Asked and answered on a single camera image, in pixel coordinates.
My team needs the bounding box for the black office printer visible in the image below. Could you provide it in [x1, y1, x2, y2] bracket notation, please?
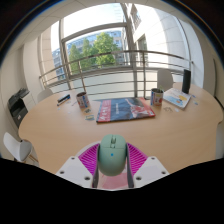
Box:
[7, 87, 30, 129]

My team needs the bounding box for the red and white printed cup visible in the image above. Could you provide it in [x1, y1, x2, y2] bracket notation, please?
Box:
[150, 87, 165, 107]

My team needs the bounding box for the colourful printed cup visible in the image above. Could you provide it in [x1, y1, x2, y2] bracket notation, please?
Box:
[76, 91, 91, 110]

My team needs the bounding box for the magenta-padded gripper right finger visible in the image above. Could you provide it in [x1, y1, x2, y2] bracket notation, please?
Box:
[125, 142, 170, 189]

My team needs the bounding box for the red cover magazine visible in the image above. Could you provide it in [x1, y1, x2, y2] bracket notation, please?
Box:
[95, 97, 157, 124]

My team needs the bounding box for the tall black speaker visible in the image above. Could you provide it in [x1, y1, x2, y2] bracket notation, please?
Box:
[181, 68, 192, 95]

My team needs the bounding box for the metal balcony railing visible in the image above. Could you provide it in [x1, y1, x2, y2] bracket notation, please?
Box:
[38, 49, 194, 98]

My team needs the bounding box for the white chair with wooden legs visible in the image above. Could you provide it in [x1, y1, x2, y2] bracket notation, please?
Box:
[2, 131, 39, 166]

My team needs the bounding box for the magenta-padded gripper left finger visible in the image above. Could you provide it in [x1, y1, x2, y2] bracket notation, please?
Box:
[55, 142, 101, 189]

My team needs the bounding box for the black stapler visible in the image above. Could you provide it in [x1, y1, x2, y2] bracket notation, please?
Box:
[56, 93, 72, 107]

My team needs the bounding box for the mint green computer mouse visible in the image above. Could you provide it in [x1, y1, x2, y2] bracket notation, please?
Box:
[97, 134, 128, 177]

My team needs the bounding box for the light blue cover magazine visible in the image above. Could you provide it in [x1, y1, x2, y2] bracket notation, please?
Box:
[162, 87, 192, 110]

